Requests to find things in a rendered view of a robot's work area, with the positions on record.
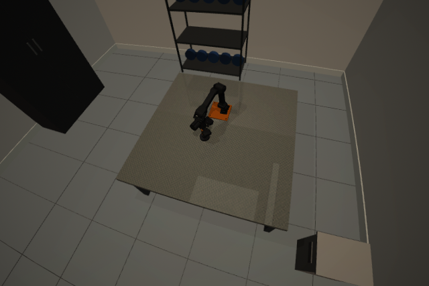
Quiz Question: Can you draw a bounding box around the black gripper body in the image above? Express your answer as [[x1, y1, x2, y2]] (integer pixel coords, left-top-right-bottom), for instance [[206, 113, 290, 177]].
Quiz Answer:
[[199, 121, 212, 137]]

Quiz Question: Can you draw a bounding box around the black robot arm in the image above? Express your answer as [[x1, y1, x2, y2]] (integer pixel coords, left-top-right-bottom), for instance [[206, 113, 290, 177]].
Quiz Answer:
[[190, 82, 230, 131]]

